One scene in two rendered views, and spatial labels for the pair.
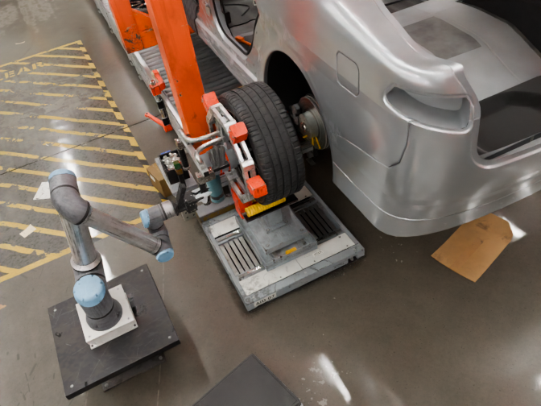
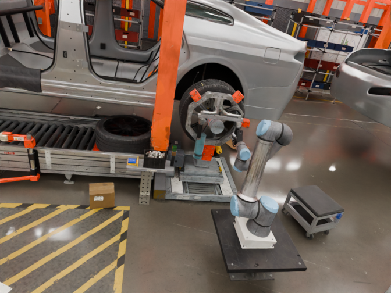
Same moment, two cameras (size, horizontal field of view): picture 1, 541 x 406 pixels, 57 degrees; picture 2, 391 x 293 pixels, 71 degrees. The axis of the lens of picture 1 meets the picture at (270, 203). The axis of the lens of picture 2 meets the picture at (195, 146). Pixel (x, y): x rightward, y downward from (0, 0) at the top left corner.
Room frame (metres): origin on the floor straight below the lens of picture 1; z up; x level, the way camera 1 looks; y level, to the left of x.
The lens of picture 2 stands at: (1.98, 2.66, 1.87)
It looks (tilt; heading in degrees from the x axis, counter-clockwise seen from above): 28 degrees down; 277
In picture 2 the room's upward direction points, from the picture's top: 11 degrees clockwise
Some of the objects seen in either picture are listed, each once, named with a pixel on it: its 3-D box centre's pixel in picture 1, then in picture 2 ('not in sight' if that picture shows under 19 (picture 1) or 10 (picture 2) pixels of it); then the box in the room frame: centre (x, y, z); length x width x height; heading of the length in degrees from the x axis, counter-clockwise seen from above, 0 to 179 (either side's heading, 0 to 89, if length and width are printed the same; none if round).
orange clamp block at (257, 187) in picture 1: (256, 187); (244, 122); (1.88, 0.06, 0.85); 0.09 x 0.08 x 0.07; 19
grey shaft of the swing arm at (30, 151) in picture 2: (161, 106); (32, 158); (3.74, 0.78, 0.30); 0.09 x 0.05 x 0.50; 19
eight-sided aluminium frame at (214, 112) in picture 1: (232, 155); (213, 120); (2.18, 0.16, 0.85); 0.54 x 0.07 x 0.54; 19
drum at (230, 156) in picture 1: (220, 159); (215, 122); (2.15, 0.23, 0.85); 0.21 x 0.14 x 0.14; 109
